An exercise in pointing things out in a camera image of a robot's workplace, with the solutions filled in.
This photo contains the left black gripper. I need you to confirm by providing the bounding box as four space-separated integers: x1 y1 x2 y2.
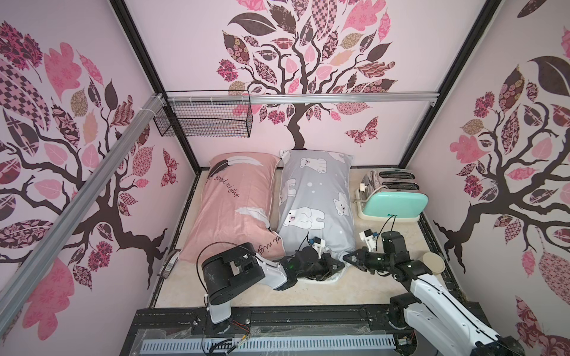
296 253 345 282

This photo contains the grey polar bear pillow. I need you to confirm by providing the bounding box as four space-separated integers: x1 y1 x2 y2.
277 150 356 284

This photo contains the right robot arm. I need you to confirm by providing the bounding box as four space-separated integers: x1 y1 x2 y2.
343 231 525 355

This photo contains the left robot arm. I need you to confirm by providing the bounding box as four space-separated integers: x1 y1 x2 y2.
199 238 345 325

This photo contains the mint green toaster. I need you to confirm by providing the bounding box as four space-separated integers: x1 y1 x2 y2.
355 169 429 223

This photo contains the pink good night pillow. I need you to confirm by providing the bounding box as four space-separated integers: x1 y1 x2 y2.
180 152 285 263

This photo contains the small remote on floor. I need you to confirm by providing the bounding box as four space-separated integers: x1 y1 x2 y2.
160 249 181 279

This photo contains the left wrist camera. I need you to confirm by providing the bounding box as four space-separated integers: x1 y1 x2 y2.
309 237 327 258

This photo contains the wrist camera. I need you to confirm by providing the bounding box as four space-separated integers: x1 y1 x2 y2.
359 229 379 252
309 237 327 258

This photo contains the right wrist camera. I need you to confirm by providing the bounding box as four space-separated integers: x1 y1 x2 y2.
359 229 379 252

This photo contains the black base frame rail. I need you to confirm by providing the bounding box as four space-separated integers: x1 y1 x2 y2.
129 304 399 334

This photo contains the white slotted cable duct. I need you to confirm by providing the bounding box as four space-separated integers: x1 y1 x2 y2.
138 335 396 355

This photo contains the horizontal aluminium rail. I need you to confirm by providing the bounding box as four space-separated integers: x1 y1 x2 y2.
168 92 439 105

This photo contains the black wire basket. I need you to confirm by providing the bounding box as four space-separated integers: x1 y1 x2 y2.
154 89 253 138

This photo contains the diagonal aluminium rail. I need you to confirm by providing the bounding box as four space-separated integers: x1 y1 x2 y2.
0 93 165 332

